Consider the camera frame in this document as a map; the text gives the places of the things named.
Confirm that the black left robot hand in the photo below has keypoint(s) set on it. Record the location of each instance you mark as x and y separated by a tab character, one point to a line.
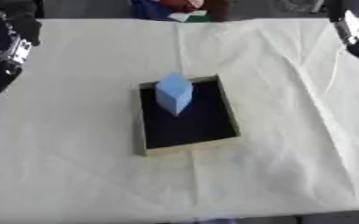
14	20

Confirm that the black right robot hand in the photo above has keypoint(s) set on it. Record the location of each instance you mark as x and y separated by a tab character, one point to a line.
338	8

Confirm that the tan cardboard box black inside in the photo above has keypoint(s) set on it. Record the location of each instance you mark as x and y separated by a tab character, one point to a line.
187	125

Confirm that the person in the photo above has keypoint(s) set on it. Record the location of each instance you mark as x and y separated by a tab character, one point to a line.
152	8

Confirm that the white and green packet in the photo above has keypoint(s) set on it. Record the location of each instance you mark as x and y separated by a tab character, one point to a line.
187	16

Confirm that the light blue block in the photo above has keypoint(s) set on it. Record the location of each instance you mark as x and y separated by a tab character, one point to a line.
173	92

